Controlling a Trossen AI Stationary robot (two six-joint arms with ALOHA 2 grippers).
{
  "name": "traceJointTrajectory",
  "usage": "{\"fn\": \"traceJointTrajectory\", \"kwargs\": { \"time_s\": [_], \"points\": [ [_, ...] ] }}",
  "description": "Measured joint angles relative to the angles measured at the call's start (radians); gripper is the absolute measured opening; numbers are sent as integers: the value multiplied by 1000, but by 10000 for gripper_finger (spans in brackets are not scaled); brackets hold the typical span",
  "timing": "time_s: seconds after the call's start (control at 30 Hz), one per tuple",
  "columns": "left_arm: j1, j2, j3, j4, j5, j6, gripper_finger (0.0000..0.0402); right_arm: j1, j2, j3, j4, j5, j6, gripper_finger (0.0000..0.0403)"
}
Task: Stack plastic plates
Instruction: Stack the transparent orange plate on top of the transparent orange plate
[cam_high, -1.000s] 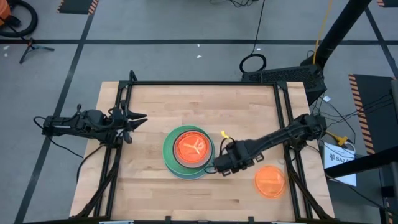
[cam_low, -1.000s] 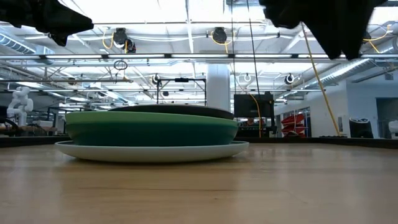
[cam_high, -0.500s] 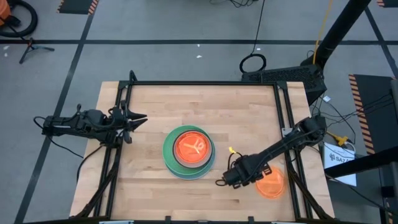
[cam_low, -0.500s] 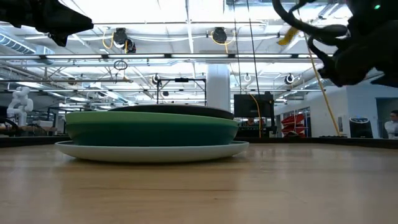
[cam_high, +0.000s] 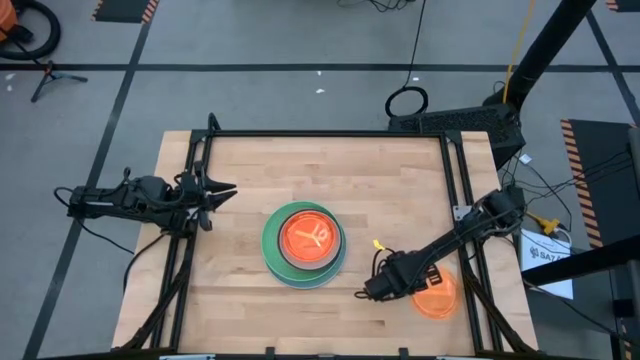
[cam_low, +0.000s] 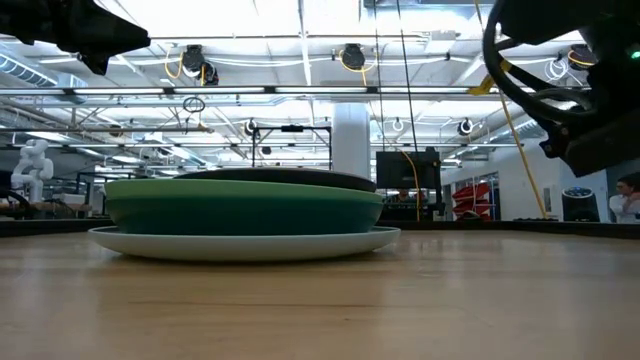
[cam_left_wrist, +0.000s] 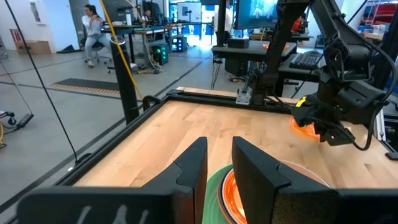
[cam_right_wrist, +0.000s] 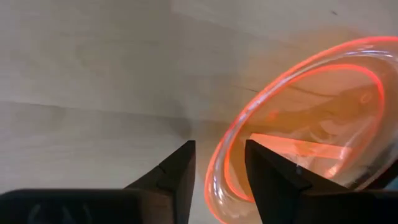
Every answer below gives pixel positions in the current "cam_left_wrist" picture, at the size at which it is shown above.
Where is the black office chair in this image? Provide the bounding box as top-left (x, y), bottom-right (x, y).
top-left (83, 39), bottom-right (113, 67)

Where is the person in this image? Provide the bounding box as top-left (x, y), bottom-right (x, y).
top-left (291, 14), bottom-right (308, 32)
top-left (81, 4), bottom-right (111, 68)

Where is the black hazard-striped floor mat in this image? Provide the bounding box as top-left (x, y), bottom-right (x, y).
top-left (49, 77), bottom-right (121, 96)

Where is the computer with green lights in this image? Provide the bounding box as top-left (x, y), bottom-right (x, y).
top-left (150, 43), bottom-right (170, 67)

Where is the blue-lit monitor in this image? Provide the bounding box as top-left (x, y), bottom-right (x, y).
top-left (234, 0), bottom-right (280, 30)

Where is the silver metal bracket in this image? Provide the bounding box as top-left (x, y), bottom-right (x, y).
top-left (235, 86), bottom-right (253, 105)

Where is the orange translucent plate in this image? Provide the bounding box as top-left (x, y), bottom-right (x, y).
top-left (289, 116), bottom-right (321, 140)

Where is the black cylindrical pole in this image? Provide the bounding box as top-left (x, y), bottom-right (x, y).
top-left (109, 35), bottom-right (141, 125)

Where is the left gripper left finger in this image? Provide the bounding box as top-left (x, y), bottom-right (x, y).
top-left (17, 136), bottom-right (208, 224)

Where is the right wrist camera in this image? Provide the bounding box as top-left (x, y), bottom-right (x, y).
top-left (320, 123), bottom-right (358, 147)

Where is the cardboard box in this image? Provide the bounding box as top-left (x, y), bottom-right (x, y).
top-left (14, 40), bottom-right (52, 57)

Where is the light grey plate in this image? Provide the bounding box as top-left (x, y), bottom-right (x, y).
top-left (216, 159), bottom-right (333, 224)

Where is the yellow hanging cable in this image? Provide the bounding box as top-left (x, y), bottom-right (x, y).
top-left (98, 0), bottom-right (144, 101)

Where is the black power strip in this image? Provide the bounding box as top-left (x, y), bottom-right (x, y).
top-left (15, 113), bottom-right (35, 130)

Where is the black desk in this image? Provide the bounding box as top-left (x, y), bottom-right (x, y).
top-left (211, 39), bottom-right (299, 63)

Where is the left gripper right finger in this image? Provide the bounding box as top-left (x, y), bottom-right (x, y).
top-left (231, 136), bottom-right (398, 224)

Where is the green large plate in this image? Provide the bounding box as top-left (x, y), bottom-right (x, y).
top-left (201, 164), bottom-right (234, 224)

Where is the black hanging cable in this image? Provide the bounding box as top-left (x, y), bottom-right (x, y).
top-left (3, 0), bottom-right (93, 165)

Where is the black keyboard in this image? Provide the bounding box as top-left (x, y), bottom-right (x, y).
top-left (289, 50), bottom-right (325, 71)

